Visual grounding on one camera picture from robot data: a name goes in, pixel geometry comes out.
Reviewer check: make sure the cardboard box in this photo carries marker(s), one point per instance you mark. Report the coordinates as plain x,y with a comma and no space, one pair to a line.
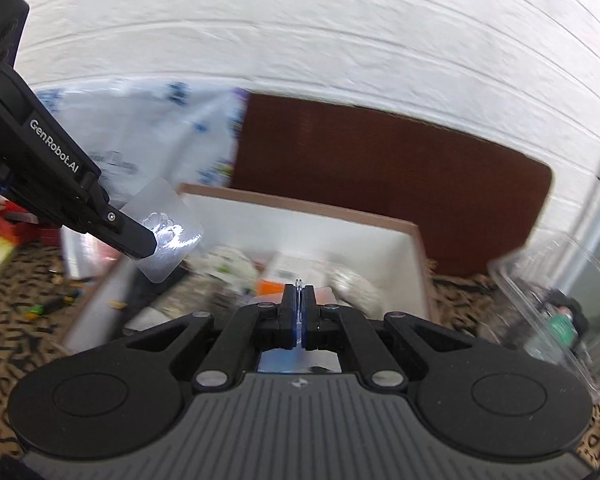
330,230

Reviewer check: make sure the orange white box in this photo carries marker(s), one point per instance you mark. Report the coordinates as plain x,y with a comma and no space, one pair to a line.
280,272

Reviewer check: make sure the stack of clear zip bags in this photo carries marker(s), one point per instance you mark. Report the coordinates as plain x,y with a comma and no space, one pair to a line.
85,255

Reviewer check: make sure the white patterned cloth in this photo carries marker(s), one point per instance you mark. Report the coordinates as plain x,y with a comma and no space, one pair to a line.
230,265

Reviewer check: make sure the small clear bag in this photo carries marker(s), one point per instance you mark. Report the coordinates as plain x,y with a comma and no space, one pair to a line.
175,220

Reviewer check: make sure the letter print tablecloth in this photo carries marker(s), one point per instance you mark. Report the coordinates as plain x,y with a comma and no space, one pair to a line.
10,340

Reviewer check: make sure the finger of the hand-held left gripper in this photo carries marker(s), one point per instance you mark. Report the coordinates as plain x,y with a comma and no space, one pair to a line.
132,235

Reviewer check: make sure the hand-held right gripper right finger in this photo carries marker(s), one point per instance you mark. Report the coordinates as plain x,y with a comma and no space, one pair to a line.
307,320

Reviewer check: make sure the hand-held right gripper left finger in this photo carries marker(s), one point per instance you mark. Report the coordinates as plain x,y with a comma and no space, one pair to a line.
291,320

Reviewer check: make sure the white pipe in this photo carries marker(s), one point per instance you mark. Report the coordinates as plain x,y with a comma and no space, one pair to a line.
595,220

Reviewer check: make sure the small green bottle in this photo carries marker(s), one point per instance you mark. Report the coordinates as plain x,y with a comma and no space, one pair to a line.
560,325

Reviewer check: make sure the small red box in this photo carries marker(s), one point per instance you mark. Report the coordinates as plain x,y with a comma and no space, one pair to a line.
15,225

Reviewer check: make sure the clear plastic container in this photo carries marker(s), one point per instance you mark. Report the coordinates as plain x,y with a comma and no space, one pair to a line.
530,280

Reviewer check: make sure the brown board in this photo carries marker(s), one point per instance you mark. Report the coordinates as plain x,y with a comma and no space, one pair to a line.
380,175

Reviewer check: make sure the floral plastic bag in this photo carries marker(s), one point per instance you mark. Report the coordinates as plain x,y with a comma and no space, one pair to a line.
130,130

